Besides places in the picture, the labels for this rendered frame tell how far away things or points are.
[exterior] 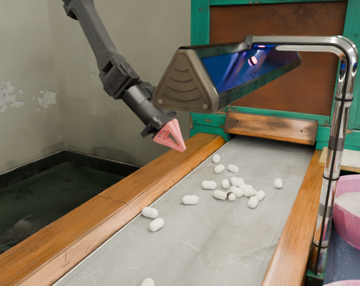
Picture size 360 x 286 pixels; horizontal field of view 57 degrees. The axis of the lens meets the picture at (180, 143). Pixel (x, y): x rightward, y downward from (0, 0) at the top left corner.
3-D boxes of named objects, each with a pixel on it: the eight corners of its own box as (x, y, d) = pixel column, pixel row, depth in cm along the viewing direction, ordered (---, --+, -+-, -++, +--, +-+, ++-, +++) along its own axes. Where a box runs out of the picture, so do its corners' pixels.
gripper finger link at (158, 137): (200, 137, 84) (175, 110, 86) (187, 144, 78) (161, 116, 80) (184, 152, 88) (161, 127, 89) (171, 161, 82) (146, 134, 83)
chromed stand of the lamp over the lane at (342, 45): (221, 265, 67) (231, 35, 53) (248, 218, 84) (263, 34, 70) (320, 298, 59) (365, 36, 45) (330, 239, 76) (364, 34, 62)
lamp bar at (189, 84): (151, 108, 40) (149, 45, 37) (271, 64, 92) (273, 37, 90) (213, 116, 36) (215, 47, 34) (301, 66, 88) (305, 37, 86)
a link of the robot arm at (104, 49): (58, 1, 105) (76, -27, 100) (74, 9, 109) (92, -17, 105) (101, 96, 84) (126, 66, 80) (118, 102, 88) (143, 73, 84)
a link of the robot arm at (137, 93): (115, 98, 84) (128, 81, 81) (129, 96, 90) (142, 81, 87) (133, 118, 83) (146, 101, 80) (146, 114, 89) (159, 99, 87)
